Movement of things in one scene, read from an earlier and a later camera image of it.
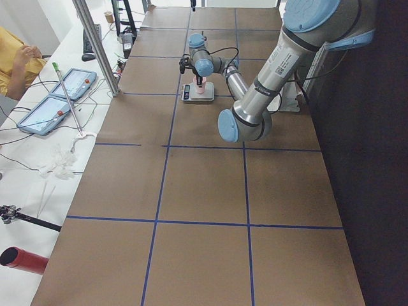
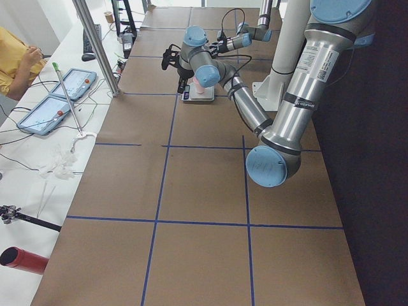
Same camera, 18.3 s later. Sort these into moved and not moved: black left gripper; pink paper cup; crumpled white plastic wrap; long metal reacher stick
Moved: black left gripper
Not moved: crumpled white plastic wrap; pink paper cup; long metal reacher stick
